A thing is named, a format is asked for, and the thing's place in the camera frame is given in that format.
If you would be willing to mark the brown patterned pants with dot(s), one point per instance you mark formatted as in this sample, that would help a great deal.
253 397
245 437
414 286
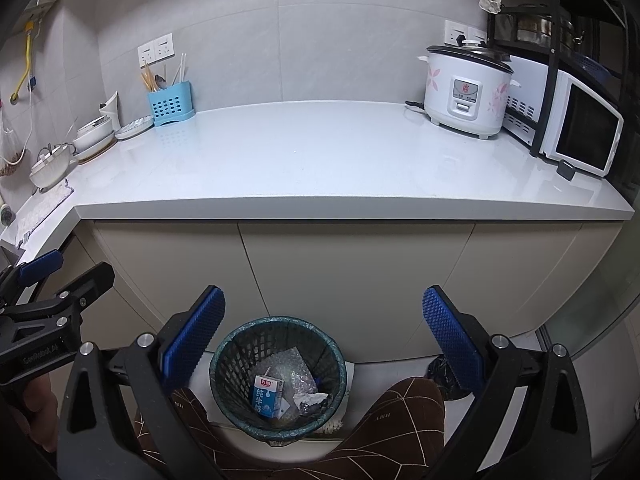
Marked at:
390 435

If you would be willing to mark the white dish cloth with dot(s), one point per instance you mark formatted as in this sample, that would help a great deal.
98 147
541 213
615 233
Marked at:
45 210

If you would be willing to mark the white tissue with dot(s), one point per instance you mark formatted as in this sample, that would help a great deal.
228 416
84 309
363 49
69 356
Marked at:
310 399

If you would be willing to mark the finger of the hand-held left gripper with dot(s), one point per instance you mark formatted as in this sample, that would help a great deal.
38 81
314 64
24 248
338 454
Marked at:
80 292
40 266

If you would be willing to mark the white blue milk carton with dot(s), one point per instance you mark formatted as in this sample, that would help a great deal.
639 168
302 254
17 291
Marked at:
267 397

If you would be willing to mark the blue utensil holder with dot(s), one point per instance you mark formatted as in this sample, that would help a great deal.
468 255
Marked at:
172 105

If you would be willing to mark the small black block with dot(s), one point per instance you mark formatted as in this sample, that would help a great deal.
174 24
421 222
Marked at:
566 169

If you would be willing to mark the black plug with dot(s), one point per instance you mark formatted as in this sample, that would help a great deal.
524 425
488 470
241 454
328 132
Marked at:
467 40

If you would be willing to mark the black plastic bag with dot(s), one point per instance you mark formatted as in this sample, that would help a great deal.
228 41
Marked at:
445 380

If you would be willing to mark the black metal rack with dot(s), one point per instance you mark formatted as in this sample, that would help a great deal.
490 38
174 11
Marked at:
550 60

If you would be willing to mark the beige cabinet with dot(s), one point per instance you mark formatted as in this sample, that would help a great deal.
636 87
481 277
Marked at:
350 285

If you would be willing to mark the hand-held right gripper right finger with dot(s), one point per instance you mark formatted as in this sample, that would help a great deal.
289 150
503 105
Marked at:
452 340

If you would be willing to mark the large white bowl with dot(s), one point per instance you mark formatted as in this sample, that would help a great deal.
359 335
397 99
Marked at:
95 141

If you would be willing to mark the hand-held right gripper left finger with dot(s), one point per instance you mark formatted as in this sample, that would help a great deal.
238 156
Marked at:
195 340

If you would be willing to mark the dark mesh trash basket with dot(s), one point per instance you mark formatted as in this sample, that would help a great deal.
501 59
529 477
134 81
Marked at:
230 360

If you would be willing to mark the white rice cooker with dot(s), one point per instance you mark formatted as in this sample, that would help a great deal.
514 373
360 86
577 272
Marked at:
465 90

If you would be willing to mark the white double wall socket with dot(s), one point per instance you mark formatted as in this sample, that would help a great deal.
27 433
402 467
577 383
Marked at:
452 30

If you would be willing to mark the white microwave oven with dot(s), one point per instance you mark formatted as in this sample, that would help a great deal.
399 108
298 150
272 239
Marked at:
585 125

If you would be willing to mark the small white bowl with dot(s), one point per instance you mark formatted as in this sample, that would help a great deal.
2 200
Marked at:
95 122

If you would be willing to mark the blue patterned plate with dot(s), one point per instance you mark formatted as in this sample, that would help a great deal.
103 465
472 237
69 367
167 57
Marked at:
134 127

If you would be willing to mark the metal spoon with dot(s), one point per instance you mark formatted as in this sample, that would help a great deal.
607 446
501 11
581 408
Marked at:
160 82

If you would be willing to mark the white pitcher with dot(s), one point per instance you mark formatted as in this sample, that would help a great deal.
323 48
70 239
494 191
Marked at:
112 112

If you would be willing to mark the bubble wrap sheet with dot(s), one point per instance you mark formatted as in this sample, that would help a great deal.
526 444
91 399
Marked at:
295 370

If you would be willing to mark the white chopsticks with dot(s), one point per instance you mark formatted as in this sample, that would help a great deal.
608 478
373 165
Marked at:
179 70

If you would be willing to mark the person's left hand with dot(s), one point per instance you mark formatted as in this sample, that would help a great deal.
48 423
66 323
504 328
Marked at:
42 410

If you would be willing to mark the bundle of wooden chopsticks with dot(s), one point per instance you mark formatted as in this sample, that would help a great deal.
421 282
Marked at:
149 80

